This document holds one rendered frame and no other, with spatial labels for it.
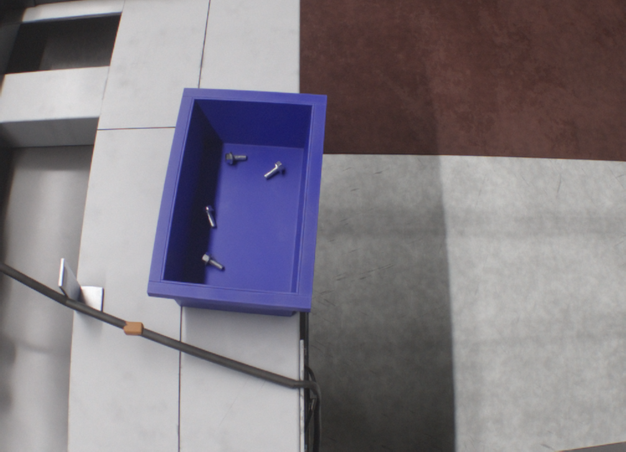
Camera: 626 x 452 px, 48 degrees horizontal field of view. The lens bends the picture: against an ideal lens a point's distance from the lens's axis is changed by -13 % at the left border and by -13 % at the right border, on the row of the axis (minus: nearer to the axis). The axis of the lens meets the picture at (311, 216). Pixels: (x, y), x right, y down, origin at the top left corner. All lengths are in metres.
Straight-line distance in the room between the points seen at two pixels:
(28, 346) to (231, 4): 0.51
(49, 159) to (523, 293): 1.15
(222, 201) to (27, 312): 0.28
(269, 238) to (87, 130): 0.28
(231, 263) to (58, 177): 0.28
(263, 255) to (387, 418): 0.87
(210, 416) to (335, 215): 1.08
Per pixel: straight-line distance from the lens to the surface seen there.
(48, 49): 1.13
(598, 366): 1.79
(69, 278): 0.79
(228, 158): 0.86
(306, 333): 1.24
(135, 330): 0.77
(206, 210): 0.83
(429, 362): 1.68
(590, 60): 2.24
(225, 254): 0.82
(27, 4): 1.10
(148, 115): 0.93
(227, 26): 1.00
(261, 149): 0.88
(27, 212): 0.98
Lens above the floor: 1.59
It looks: 63 degrees down
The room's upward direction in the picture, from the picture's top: 4 degrees clockwise
